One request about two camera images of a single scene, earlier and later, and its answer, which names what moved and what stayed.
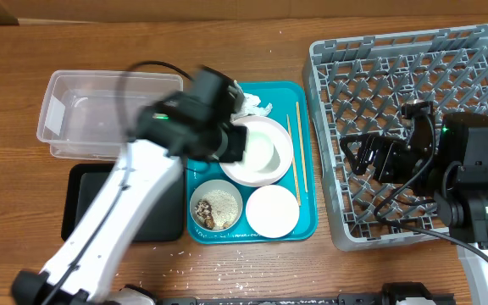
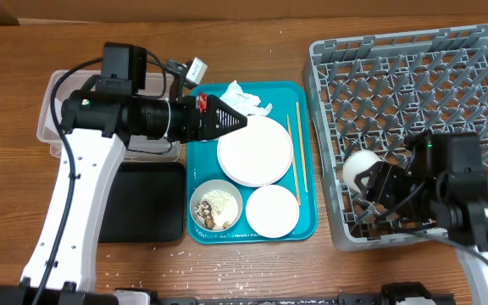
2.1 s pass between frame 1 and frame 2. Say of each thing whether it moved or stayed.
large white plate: stayed
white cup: moved
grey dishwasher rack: stayed
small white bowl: stayed
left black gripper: moved
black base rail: stayed
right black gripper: moved
